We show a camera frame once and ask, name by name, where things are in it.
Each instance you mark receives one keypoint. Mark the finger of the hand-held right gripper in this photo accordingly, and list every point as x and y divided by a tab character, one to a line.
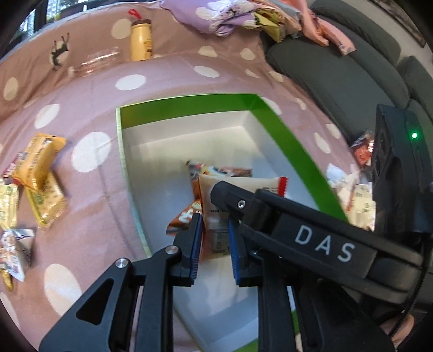
230	198

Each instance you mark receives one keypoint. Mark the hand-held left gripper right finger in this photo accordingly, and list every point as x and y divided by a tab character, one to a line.
235	257

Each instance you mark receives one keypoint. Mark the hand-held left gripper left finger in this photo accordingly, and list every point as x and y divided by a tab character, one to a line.
195	250

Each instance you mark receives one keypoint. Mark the cream snack packet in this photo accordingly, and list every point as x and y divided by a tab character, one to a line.
216	233

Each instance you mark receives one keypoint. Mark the green cardboard box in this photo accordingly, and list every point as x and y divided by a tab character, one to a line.
169	162

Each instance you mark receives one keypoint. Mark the yellow green biscuit packet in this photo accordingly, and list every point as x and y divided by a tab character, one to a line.
47	203

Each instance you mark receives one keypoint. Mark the person's right hand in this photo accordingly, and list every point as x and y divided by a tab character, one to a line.
395	333

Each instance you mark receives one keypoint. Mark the crumpled white snack packet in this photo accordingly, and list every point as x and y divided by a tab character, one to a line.
338	176

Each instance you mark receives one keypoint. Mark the orange red snack packet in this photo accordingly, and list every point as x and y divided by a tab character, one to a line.
362	150

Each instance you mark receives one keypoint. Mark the grey sofa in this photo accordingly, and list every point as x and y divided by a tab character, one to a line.
338	78

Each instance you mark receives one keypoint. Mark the yellow green snack bag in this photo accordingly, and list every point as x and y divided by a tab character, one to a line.
270	25

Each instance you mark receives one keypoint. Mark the yellow bottle with brown cap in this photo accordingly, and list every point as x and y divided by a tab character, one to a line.
142	44

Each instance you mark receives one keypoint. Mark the white printed snack packet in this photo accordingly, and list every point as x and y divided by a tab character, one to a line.
15	250

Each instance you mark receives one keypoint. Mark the purple floral cloth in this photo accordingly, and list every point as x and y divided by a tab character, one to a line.
209	17

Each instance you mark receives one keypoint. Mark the large yellow snack packet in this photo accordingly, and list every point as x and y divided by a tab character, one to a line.
37	159

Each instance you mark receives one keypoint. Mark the clear plastic bottle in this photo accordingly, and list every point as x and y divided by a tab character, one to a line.
101	59

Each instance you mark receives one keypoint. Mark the pink cloth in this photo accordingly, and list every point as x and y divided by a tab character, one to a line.
314	27

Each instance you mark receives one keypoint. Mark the gold snack packet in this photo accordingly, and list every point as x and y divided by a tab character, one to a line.
6	282

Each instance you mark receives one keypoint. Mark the pale yellow snack packet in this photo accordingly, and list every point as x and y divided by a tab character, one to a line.
8	203

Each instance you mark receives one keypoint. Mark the black framed window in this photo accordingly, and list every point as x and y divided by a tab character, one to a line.
52	8

